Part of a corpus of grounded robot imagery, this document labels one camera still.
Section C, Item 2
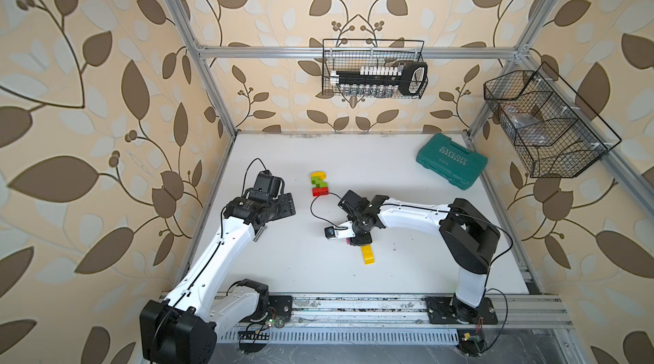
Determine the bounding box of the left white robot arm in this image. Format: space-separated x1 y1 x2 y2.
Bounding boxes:
140 170 296 363

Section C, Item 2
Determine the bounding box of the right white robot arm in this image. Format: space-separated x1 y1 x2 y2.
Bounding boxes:
325 190 502 311

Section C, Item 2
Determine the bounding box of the red long lego brick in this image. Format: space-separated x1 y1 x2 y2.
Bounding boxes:
312 187 330 197

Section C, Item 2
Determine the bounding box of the steel bolt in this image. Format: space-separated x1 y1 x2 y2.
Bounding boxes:
253 225 267 242

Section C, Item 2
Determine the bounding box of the green plastic tool case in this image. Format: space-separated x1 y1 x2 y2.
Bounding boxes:
416 133 488 190

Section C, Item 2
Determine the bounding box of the left circuit board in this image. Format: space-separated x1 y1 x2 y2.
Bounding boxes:
238 316 288 354

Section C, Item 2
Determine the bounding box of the circuit board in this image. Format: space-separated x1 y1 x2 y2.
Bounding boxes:
456 330 485 357
238 316 288 354

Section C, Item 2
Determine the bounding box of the black socket set holder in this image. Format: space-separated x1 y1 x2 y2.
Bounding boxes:
327 62 429 99

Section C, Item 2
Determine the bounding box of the right circuit board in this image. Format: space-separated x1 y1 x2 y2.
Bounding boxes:
456 330 485 357

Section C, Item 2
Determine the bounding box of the clear plastic bag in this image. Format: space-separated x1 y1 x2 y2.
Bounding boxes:
505 105 550 146

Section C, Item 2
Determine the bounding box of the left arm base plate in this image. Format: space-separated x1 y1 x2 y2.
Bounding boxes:
239 294 294 327

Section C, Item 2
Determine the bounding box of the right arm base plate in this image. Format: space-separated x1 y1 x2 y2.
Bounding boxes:
424 295 499 325

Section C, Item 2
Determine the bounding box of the back wall wire basket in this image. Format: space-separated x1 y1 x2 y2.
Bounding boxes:
321 38 429 99

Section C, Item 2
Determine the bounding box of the wall wire basket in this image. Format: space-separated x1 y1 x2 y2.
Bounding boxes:
321 38 429 99
484 62 622 178

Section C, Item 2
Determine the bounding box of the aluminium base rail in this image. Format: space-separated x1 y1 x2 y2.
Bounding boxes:
217 292 572 345

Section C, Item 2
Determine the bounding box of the right wall wire basket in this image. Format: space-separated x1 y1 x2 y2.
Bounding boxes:
484 62 622 178

